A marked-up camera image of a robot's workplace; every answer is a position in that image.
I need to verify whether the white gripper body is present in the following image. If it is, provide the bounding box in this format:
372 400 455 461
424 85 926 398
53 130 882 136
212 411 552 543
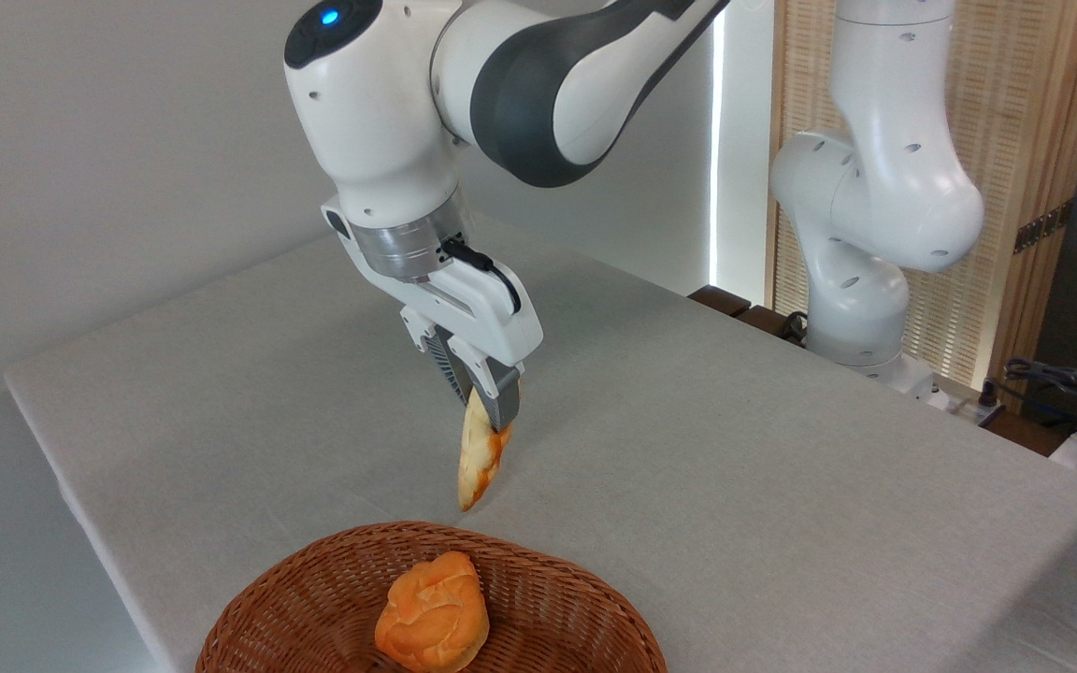
321 196 545 375

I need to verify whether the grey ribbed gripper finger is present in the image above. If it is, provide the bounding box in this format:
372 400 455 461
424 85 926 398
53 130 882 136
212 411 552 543
445 337 524 433
399 308 472 406

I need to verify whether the long braided bread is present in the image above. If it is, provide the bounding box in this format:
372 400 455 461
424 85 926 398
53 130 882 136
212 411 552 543
458 383 514 512

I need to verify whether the round orange bread roll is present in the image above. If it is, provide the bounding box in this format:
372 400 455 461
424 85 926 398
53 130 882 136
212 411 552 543
374 551 491 673

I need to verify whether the grey tablecloth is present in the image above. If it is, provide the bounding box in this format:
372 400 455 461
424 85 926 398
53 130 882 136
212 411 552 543
4 213 1077 673

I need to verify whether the brown wicker basket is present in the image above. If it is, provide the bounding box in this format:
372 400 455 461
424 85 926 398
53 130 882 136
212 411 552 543
195 521 668 673

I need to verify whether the metal screen hinge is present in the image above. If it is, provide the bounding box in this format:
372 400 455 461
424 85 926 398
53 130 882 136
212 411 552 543
1013 200 1074 255

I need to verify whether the wooden slatted folding screen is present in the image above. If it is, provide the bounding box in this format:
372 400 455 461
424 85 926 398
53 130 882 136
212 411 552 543
766 0 1077 412

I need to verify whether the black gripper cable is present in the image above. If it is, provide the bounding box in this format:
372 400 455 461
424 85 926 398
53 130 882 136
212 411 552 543
439 237 523 315

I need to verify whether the black cable bundle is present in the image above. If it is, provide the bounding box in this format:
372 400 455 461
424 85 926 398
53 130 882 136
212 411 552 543
1004 357 1077 440

